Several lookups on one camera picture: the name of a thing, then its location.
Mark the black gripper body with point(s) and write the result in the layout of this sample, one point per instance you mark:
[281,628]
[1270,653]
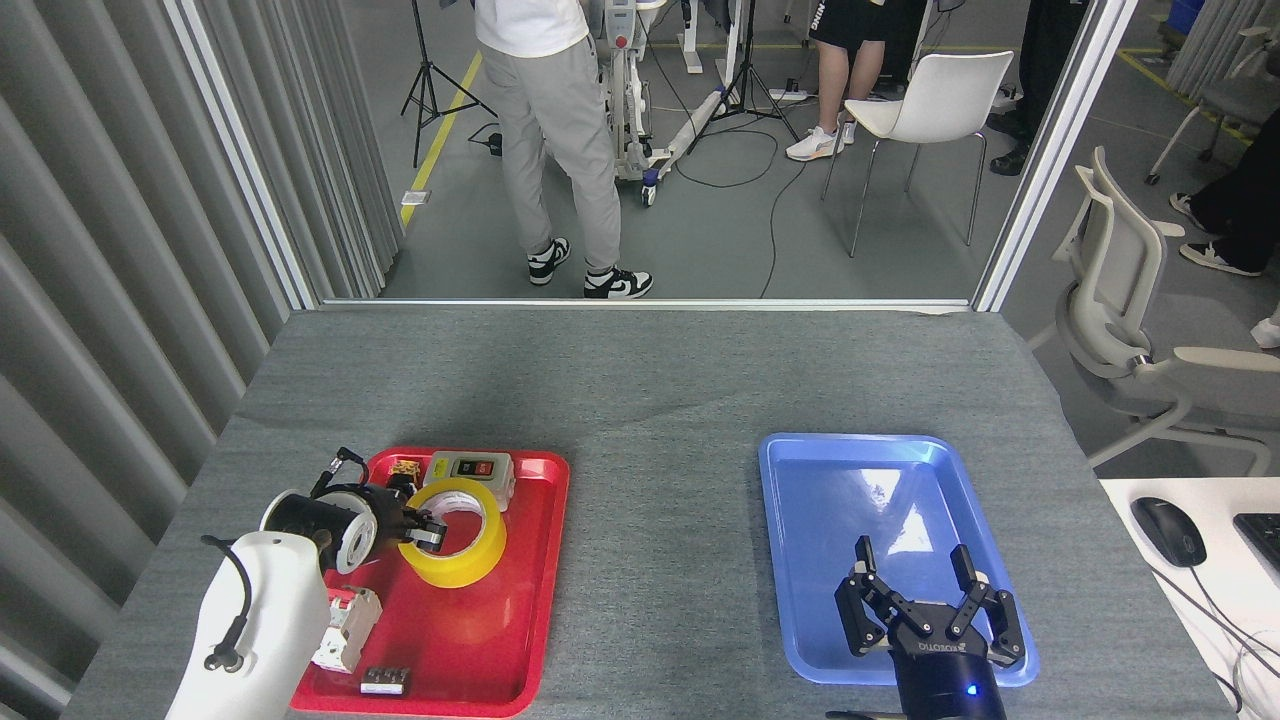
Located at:
[945,680]
[392,512]

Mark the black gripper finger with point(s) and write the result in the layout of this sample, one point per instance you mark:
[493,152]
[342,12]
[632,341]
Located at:
[865,615]
[415,513]
[1005,625]
[430,537]

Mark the yellow tape roll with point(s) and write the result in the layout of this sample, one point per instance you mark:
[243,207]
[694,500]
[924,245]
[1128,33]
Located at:
[460,570]

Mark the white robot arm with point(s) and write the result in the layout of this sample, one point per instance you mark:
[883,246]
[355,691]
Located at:
[260,620]

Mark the orange push button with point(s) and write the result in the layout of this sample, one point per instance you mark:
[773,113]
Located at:
[405,468]

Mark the blue plastic tray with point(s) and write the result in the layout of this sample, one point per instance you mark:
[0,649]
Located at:
[830,520]

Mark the red plastic tray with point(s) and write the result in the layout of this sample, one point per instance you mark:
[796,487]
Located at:
[470,640]

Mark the white circuit breaker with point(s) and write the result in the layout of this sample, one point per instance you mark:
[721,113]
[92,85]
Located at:
[350,625]

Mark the small black terminal block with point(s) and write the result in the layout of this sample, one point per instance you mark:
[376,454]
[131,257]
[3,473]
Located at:
[385,681]

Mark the black computer mouse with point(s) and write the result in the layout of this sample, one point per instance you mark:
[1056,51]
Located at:
[1168,532]

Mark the white desk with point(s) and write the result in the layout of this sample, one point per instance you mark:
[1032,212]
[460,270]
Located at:
[1215,600]

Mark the black keyboard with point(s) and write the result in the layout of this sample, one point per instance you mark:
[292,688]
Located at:
[1262,540]

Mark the silver crossbar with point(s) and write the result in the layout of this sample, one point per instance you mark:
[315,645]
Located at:
[640,303]

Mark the grey office chair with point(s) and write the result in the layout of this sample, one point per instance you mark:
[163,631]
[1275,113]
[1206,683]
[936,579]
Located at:
[1110,260]

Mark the person in sneakers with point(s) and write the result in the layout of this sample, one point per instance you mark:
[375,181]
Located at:
[560,120]

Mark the black tripod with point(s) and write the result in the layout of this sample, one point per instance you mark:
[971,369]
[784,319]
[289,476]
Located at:
[745,90]
[430,85]

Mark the white stand on wheels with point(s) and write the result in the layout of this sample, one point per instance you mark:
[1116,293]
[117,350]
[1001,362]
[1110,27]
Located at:
[630,130]

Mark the seated person's legs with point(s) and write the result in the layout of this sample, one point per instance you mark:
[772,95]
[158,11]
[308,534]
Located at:
[1245,200]

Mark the white plastic chair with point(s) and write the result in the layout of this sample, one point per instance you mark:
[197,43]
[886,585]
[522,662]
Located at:
[940,95]

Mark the person with bare legs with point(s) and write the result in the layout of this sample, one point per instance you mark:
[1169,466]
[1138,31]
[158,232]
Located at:
[850,70]

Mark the person in dark shoes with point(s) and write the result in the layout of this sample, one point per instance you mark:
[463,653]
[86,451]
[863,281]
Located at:
[1045,60]

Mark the grey chair with metal legs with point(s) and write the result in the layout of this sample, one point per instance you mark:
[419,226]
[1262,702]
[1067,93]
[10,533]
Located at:
[1235,100]

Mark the blue bin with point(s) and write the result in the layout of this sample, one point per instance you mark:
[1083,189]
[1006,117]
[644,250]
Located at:
[1187,15]

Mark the white two-button switch box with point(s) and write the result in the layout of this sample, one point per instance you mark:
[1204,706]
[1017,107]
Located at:
[470,465]

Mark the silver post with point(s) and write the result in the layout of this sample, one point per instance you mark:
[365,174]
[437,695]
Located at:
[240,150]
[1050,150]

